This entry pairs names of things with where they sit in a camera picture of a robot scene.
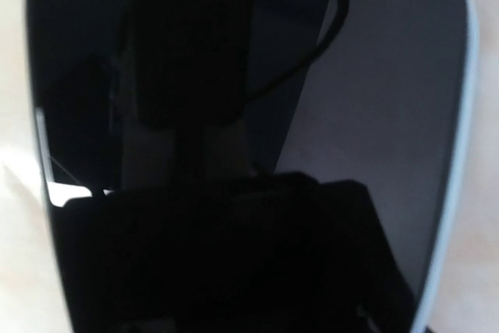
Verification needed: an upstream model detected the black phone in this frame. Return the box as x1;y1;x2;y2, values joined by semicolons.
26;0;469;332

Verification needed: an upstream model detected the light blue phone case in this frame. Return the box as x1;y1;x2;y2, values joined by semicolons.
411;0;480;332

